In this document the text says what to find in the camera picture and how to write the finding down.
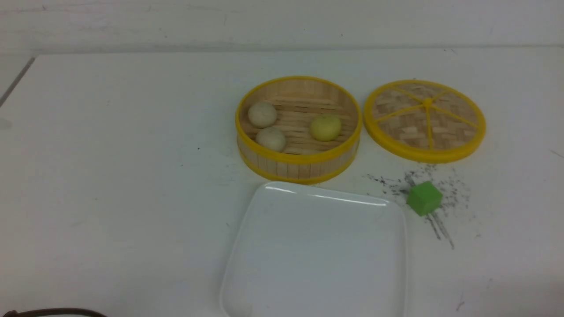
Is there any white steamed bun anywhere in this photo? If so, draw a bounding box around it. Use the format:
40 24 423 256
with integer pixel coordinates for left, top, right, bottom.
247 102 278 129
255 126 287 152

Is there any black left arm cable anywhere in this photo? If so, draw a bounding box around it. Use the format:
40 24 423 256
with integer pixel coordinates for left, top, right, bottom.
0 308 108 317

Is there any yellow rimmed bamboo steamer basket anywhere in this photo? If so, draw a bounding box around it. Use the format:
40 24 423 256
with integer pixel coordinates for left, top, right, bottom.
234 76 362 184

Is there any green cube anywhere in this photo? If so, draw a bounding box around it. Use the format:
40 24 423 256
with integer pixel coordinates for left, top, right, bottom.
406 181 443 217

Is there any white square plate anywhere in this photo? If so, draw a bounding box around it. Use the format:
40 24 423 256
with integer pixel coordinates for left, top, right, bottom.
219 182 408 317

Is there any yellow rimmed woven steamer lid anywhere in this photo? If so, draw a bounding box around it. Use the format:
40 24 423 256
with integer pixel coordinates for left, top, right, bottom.
363 80 487 164

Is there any yellow steamed bun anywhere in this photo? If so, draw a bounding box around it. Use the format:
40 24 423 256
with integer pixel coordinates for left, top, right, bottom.
309 114 342 142

